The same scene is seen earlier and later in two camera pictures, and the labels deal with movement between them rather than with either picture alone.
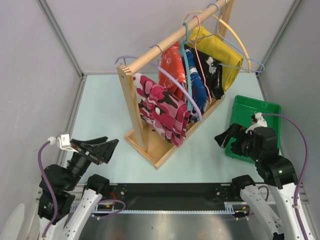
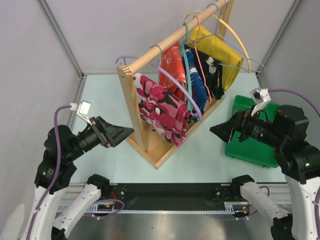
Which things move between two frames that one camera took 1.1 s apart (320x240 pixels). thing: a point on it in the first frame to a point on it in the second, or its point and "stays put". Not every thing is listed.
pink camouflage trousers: (163, 110) stays put
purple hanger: (169, 75) stays put
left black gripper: (103, 150) to (115, 134)
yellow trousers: (210, 44) stays put
